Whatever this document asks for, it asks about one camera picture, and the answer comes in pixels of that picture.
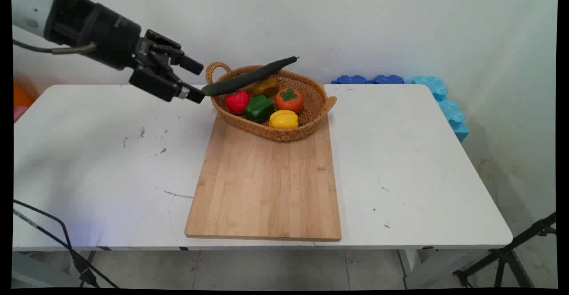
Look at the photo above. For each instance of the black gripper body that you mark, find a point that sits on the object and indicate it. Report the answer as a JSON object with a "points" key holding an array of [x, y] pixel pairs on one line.
{"points": [[113, 37]]}

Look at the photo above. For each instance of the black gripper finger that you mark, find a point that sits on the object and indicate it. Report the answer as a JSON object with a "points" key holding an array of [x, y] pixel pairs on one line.
{"points": [[155, 81], [171, 53]]}

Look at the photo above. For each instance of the dark green cucumber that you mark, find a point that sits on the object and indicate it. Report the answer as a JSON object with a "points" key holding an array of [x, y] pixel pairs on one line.
{"points": [[249, 76]]}

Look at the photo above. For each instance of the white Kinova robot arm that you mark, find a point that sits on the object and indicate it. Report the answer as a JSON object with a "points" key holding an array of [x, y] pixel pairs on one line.
{"points": [[29, 6]]}

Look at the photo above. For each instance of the red toy strawberry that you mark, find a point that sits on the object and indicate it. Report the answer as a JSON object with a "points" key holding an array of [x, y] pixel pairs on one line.
{"points": [[236, 103]]}

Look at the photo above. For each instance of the brown toy potato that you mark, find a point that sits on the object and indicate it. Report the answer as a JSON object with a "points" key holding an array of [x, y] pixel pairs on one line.
{"points": [[266, 88]]}

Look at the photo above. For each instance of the green toy bell pepper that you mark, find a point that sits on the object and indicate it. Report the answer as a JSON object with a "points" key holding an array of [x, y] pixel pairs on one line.
{"points": [[259, 109]]}

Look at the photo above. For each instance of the orange object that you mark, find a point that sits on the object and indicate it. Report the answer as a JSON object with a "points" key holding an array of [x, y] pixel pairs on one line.
{"points": [[21, 96]]}

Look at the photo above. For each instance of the pink object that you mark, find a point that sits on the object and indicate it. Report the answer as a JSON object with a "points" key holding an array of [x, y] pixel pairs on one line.
{"points": [[18, 113]]}

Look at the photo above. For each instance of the orange toy persimmon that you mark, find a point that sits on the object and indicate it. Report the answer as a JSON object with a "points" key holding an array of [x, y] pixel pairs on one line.
{"points": [[290, 103]]}

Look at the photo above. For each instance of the yellow toy bell pepper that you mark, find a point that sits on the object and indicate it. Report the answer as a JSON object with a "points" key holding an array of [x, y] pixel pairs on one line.
{"points": [[283, 120]]}

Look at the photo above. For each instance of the woven wicker basket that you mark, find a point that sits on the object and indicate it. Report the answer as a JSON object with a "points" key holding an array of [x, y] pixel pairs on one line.
{"points": [[284, 135]]}

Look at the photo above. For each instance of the bamboo cutting board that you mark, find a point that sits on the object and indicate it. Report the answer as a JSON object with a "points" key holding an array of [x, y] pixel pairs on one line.
{"points": [[266, 188]]}

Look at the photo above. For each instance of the dark blue foam tile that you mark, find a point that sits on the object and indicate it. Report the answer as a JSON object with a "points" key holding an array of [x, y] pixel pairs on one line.
{"points": [[389, 79], [352, 79]]}

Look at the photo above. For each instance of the white table leg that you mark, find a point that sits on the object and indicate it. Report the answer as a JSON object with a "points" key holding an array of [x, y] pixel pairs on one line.
{"points": [[40, 273], [422, 270]]}

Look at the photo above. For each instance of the light blue foam tile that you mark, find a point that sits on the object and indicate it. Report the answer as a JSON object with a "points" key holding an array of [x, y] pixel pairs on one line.
{"points": [[449, 110]]}

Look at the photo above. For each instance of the black tripod stand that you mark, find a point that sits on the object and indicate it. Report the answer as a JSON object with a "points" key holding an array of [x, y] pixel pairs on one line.
{"points": [[504, 255]]}

